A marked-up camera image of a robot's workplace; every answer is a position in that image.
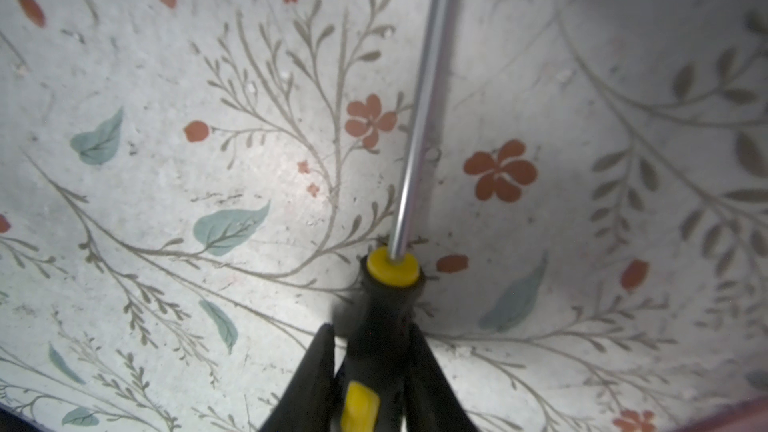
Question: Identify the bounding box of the pink plastic tool box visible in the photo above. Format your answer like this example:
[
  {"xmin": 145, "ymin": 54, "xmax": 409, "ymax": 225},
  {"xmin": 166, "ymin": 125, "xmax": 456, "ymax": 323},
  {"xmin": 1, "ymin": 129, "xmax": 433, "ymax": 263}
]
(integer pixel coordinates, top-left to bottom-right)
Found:
[{"xmin": 678, "ymin": 396, "xmax": 768, "ymax": 432}]

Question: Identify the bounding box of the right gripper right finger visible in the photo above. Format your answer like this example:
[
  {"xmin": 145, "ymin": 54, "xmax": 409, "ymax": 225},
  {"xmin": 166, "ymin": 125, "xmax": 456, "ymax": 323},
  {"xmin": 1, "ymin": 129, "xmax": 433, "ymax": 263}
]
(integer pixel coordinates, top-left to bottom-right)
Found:
[{"xmin": 404, "ymin": 324, "xmax": 478, "ymax": 432}]

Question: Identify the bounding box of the small yellow black screwdriver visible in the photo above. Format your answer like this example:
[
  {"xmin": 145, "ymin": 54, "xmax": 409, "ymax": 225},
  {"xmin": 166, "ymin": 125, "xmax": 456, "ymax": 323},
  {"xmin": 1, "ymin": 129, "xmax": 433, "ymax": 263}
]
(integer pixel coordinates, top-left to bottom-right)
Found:
[{"xmin": 330, "ymin": 0, "xmax": 454, "ymax": 431}]

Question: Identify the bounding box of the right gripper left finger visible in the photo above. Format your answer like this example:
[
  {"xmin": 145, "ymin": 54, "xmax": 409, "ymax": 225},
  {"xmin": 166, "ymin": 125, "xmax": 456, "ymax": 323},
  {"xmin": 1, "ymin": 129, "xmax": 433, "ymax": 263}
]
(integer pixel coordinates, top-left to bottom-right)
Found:
[{"xmin": 259, "ymin": 324, "xmax": 335, "ymax": 432}]

